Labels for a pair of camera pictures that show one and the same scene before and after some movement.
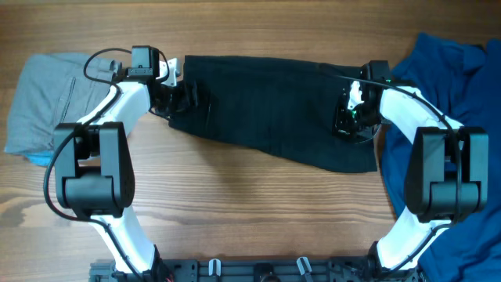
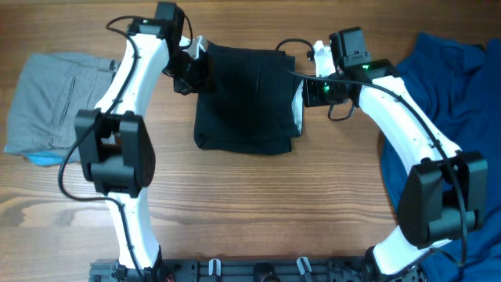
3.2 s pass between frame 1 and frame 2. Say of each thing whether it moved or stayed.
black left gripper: moved
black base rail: stayed
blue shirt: stayed
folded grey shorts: stayed
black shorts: moved
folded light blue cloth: stayed
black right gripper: moved
